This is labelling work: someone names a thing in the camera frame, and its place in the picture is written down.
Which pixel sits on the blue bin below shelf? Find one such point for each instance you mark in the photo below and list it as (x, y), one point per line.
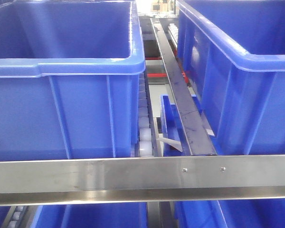
(171, 128)

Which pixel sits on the white roller conveyor track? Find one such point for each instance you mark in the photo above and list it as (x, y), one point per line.
(144, 146)

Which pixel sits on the blue bin at left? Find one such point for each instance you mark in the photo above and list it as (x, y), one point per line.
(69, 79)

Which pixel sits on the lower left blue bin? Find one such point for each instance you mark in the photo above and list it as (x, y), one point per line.
(108, 215)

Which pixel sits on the large empty blue bin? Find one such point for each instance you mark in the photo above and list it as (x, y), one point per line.
(234, 53)

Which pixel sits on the lower right blue bin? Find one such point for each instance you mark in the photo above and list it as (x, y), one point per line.
(261, 213)

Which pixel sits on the dark metal divider rail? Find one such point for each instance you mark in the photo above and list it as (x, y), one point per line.
(197, 139)

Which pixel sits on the steel front shelf rail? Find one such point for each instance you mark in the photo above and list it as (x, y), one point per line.
(142, 179)

